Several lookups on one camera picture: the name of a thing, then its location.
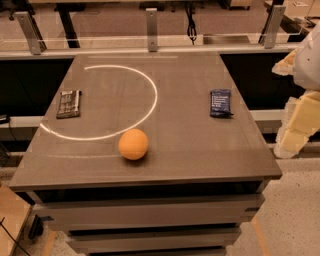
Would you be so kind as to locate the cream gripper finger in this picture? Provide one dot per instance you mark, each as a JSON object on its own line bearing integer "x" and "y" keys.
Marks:
{"x": 300, "y": 121}
{"x": 285, "y": 66}

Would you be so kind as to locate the blue rxbar blueberry wrapper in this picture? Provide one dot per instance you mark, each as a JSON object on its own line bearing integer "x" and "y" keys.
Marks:
{"x": 220, "y": 103}

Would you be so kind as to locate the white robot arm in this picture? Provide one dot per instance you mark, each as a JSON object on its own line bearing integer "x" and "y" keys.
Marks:
{"x": 306, "y": 69}

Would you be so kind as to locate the black rxbar chocolate wrapper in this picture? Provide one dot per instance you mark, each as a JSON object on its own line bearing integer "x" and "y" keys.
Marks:
{"x": 69, "y": 104}

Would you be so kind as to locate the clear acrylic barrier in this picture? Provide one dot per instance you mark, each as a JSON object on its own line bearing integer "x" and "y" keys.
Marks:
{"x": 109, "y": 42}

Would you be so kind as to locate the grey drawer cabinet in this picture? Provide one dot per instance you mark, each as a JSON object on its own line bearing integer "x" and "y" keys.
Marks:
{"x": 162, "y": 218}

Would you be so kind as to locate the orange fruit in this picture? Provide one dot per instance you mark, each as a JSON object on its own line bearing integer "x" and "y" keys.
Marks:
{"x": 133, "y": 144}

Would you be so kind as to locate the right metal bracket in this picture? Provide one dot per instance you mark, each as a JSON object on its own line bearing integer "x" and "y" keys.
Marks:
{"x": 272, "y": 26}

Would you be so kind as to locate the metal bracket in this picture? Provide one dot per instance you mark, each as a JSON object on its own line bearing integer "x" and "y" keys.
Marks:
{"x": 151, "y": 23}
{"x": 31, "y": 33}
{"x": 272, "y": 26}

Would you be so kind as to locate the middle metal bracket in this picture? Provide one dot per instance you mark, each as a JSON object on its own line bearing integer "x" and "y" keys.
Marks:
{"x": 151, "y": 23}

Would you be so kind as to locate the left metal bracket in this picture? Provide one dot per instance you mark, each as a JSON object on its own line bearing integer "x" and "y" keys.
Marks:
{"x": 31, "y": 33}

